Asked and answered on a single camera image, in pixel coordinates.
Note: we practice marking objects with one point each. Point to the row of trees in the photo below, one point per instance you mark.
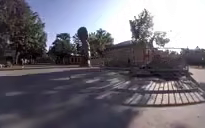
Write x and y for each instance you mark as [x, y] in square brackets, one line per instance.
[98, 41]

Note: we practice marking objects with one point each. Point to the tall dark sculpture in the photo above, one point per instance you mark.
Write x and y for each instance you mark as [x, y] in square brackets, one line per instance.
[84, 45]

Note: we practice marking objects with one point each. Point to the small red building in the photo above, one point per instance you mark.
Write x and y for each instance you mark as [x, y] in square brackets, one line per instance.
[71, 59]

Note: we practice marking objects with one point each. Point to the tree beside brick building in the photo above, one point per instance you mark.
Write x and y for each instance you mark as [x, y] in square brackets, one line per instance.
[141, 28]

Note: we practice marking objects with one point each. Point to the grey paved plaza ground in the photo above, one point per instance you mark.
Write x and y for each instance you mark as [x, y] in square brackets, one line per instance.
[56, 96]

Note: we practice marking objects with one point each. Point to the round metal tree grate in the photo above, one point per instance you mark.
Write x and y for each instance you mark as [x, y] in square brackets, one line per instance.
[163, 96]

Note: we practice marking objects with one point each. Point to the person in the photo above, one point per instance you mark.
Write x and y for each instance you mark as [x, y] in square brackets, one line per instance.
[22, 62]

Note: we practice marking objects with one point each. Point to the large leafy tree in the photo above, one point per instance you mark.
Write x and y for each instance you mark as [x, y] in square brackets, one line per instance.
[13, 30]

